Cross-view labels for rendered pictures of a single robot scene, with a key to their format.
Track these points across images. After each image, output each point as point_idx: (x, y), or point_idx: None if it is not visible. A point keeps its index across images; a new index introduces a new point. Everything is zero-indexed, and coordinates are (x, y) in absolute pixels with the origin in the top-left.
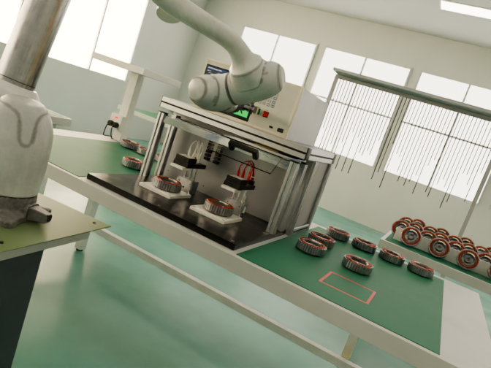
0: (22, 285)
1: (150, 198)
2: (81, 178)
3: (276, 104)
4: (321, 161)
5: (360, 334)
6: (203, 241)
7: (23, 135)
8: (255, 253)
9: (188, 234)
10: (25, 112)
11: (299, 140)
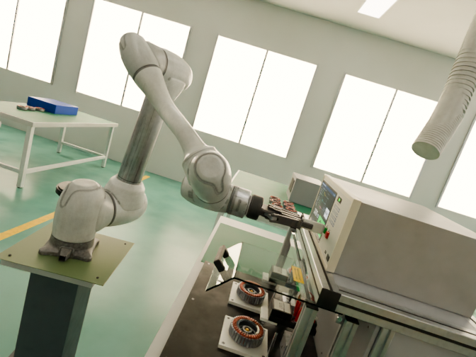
0: (61, 303)
1: (202, 292)
2: (199, 263)
3: (335, 223)
4: (408, 333)
5: None
6: (152, 341)
7: (62, 200)
8: None
9: (159, 329)
10: (70, 187)
11: (394, 289)
